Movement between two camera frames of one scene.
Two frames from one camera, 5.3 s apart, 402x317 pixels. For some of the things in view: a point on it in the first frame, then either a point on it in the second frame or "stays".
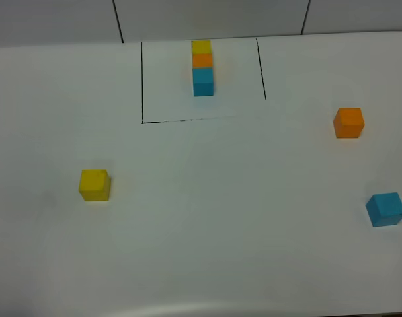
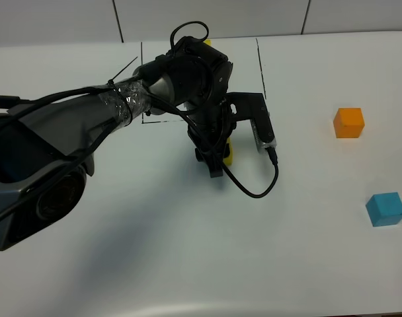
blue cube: x=385 y=209 stays
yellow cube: x=94 y=185 → x=229 y=160
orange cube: x=348 y=123 stays
